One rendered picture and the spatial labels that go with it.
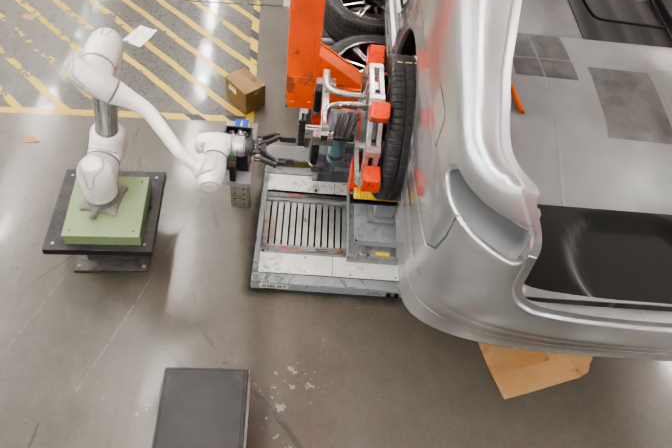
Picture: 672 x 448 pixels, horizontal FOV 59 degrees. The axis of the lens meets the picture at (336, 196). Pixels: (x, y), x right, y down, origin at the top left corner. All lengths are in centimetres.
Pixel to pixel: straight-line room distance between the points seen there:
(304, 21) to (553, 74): 119
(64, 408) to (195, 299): 75
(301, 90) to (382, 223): 82
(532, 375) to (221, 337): 154
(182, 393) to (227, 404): 19
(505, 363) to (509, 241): 150
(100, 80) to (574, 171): 195
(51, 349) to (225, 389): 96
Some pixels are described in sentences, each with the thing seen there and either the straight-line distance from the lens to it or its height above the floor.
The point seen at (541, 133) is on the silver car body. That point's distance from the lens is 272.
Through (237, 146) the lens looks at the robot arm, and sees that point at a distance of 258.
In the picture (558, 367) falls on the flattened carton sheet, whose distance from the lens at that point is 329.
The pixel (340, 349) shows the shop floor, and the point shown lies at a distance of 302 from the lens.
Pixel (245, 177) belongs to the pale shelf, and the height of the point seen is 45.
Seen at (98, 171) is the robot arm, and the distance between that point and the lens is 286.
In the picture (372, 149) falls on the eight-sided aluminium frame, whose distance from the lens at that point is 246.
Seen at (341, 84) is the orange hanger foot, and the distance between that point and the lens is 316.
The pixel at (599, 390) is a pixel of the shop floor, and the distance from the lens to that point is 335.
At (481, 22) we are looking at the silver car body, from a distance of 190.
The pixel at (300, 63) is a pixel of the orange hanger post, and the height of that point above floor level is 83.
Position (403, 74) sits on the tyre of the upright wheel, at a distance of 251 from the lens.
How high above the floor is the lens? 274
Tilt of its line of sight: 51 degrees down
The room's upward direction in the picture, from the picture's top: 9 degrees clockwise
